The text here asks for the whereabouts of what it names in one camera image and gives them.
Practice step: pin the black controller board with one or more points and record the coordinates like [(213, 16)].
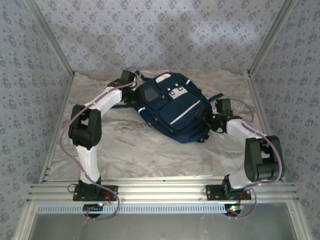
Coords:
[(235, 212), (92, 208)]

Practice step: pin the navy blue backpack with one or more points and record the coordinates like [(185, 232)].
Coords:
[(175, 110)]

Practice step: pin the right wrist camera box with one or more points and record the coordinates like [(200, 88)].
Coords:
[(216, 107)]

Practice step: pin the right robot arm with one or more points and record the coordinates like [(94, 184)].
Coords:
[(265, 165)]

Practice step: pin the grey metal panel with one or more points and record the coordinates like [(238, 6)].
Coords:
[(162, 227)]

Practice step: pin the aluminium frame leg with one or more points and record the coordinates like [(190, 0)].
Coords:
[(301, 225), (25, 225)]

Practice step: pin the aluminium table side rail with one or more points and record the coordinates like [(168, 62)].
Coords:
[(260, 100)]

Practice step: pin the aluminium frame post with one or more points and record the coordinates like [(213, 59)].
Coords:
[(272, 37), (51, 37)]

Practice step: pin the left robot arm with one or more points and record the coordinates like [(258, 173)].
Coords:
[(86, 132)]

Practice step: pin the aluminium mounting rail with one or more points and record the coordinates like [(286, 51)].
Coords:
[(162, 190)]

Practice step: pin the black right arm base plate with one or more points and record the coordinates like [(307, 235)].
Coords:
[(212, 196)]

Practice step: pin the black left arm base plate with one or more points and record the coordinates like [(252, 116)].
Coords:
[(103, 198)]

